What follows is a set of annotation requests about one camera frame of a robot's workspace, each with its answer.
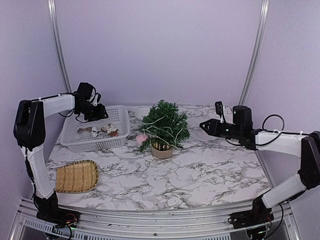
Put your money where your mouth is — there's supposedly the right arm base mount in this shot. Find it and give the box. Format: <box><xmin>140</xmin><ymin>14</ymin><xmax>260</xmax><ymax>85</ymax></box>
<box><xmin>227</xmin><ymin>210</ymin><xmax>275</xmax><ymax>229</ymax></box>

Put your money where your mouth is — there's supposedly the woven bamboo tray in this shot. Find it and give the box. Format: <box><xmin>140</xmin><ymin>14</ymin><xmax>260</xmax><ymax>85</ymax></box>
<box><xmin>55</xmin><ymin>160</ymin><xmax>99</xmax><ymax>194</ymax></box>

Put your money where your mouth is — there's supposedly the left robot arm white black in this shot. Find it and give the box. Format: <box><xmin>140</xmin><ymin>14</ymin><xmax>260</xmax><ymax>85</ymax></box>
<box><xmin>13</xmin><ymin>82</ymin><xmax>108</xmax><ymax>223</ymax></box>

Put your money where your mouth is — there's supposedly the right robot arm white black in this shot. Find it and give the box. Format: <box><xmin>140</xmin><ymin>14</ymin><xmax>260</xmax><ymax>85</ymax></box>
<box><xmin>199</xmin><ymin>101</ymin><xmax>320</xmax><ymax>224</ymax></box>

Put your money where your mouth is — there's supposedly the white plastic basket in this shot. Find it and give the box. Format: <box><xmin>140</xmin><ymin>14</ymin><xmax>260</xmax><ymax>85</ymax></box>
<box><xmin>60</xmin><ymin>105</ymin><xmax>130</xmax><ymax>153</ymax></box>

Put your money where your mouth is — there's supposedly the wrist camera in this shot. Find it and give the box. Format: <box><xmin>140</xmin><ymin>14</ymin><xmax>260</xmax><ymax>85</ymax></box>
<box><xmin>214</xmin><ymin>101</ymin><xmax>227</xmax><ymax>124</ymax></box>
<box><xmin>90</xmin><ymin>93</ymin><xmax>101</xmax><ymax>106</ymax></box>

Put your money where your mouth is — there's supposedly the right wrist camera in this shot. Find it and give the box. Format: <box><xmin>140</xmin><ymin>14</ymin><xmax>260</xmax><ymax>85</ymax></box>
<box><xmin>214</xmin><ymin>101</ymin><xmax>227</xmax><ymax>124</ymax></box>

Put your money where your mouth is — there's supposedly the white ceramic bowl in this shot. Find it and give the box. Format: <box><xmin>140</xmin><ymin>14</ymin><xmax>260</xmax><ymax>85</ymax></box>
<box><xmin>135</xmin><ymin>107</ymin><xmax>150</xmax><ymax>120</ymax></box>

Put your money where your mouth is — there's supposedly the front aluminium rail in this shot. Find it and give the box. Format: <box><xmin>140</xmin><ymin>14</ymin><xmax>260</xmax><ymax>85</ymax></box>
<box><xmin>8</xmin><ymin>198</ymin><xmax>301</xmax><ymax>240</ymax></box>

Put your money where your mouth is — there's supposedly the right aluminium frame post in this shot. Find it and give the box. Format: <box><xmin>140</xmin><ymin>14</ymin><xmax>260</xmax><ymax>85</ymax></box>
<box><xmin>238</xmin><ymin>0</ymin><xmax>270</xmax><ymax>105</ymax></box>

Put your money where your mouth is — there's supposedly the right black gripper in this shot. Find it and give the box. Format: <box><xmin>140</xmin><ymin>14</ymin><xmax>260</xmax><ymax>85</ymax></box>
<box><xmin>199</xmin><ymin>119</ymin><xmax>242</xmax><ymax>140</ymax></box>

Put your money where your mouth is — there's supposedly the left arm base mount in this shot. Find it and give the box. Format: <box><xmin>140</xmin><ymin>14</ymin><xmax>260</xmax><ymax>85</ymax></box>
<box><xmin>36</xmin><ymin>208</ymin><xmax>80</xmax><ymax>227</ymax></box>

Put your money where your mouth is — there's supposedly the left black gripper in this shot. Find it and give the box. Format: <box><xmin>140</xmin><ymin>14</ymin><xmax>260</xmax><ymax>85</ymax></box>
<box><xmin>76</xmin><ymin>102</ymin><xmax>108</xmax><ymax>122</ymax></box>

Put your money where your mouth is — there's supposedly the small green christmas tree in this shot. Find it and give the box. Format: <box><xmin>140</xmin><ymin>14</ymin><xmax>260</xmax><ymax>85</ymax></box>
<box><xmin>137</xmin><ymin>99</ymin><xmax>191</xmax><ymax>160</ymax></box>

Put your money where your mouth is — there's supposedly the clear string light wire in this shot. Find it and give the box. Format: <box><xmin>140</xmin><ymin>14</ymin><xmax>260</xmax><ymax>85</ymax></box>
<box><xmin>139</xmin><ymin>96</ymin><xmax>186</xmax><ymax>150</ymax></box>

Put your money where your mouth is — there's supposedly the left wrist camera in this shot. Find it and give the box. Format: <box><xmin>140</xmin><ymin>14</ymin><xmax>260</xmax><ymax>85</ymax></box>
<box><xmin>90</xmin><ymin>93</ymin><xmax>101</xmax><ymax>106</ymax></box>

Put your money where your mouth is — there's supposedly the pink pompom ornament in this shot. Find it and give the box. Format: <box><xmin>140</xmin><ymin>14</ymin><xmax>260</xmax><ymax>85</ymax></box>
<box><xmin>135</xmin><ymin>134</ymin><xmax>148</xmax><ymax>145</ymax></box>

